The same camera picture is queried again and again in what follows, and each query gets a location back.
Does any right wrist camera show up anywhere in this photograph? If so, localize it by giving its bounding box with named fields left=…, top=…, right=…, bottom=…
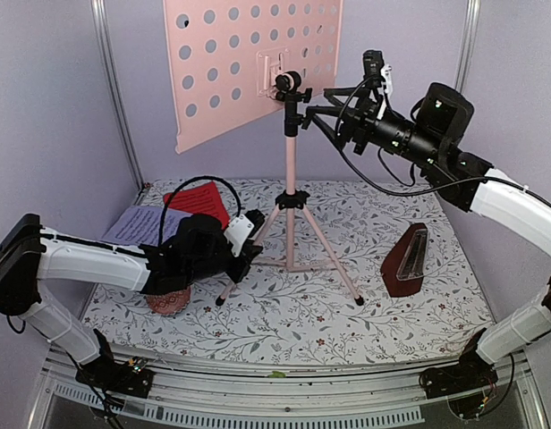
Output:
left=362, top=49, right=393, bottom=95

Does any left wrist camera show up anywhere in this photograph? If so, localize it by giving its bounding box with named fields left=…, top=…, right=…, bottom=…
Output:
left=224, top=209, right=266, bottom=257

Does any aluminium frame post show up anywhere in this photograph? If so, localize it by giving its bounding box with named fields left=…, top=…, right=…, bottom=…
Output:
left=90, top=0, right=145, bottom=191
left=454, top=0, right=481, bottom=93

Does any red patterned ceramic bowl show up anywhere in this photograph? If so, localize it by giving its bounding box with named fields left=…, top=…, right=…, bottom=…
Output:
left=145, top=287, right=191, bottom=315

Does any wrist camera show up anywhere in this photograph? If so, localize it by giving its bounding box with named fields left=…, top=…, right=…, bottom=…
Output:
left=362, top=49, right=393, bottom=95
left=224, top=209, right=266, bottom=257

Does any right aluminium frame post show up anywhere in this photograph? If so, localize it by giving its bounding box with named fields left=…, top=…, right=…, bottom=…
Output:
left=454, top=0, right=481, bottom=93

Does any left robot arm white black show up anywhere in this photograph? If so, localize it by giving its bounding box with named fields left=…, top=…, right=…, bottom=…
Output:
left=0, top=210, right=265, bottom=388

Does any purple sheet music paper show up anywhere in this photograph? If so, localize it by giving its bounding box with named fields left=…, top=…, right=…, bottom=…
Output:
left=100, top=205, right=187, bottom=247

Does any floral patterned table mat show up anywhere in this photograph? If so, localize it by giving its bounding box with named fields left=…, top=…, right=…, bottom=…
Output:
left=82, top=181, right=493, bottom=366

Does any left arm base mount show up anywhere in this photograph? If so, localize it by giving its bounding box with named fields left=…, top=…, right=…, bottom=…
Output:
left=75, top=357, right=155, bottom=399

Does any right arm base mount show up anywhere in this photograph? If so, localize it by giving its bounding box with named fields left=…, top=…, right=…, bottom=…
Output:
left=419, top=345, right=498, bottom=399

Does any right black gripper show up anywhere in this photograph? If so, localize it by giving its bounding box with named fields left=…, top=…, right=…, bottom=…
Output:
left=307, top=85, right=444, bottom=169

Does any left aluminium frame post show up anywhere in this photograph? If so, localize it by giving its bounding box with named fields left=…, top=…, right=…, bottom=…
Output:
left=90, top=0, right=145, bottom=191

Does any red sheet music paper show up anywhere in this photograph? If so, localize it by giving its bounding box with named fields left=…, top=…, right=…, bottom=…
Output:
left=163, top=181, right=230, bottom=228

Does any brown wooden metronome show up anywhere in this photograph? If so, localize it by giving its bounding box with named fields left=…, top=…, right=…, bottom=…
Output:
left=380, top=223, right=428, bottom=298

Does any left black camera cable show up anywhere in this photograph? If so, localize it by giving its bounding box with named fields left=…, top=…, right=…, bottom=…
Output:
left=157, top=175, right=243, bottom=247

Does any right black camera cable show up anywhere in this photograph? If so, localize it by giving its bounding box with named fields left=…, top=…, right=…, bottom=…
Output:
left=333, top=78, right=446, bottom=196

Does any aluminium front rail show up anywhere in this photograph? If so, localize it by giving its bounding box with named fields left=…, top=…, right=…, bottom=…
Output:
left=27, top=346, right=549, bottom=429

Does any pink music stand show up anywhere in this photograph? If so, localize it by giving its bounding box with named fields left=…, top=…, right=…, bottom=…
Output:
left=163, top=1, right=363, bottom=305

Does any black camera cable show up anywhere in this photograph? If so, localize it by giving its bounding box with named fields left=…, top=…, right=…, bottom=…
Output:
left=157, top=175, right=243, bottom=247
left=333, top=78, right=446, bottom=196

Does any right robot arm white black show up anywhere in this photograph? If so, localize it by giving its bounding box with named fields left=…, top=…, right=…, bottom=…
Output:
left=304, top=83, right=551, bottom=390

